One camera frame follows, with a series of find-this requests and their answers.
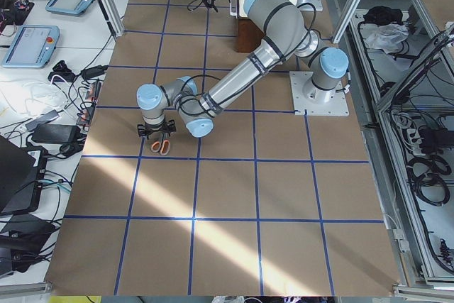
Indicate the black laptop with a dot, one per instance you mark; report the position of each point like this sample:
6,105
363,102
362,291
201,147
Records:
22,169

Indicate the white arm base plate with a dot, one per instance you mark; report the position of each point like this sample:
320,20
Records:
311,101

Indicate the white drawer handle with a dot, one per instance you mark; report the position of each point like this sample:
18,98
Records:
233,8

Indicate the orange handled scissors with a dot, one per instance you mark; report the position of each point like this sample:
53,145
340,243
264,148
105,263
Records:
161,144

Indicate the white crumpled cloth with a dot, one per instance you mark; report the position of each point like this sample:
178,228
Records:
388,38

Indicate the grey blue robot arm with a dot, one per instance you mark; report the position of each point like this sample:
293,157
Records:
284,35

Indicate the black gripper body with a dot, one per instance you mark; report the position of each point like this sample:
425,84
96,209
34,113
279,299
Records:
156,130

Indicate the brown wooden drawer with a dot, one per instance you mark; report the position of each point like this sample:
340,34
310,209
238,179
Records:
249,36

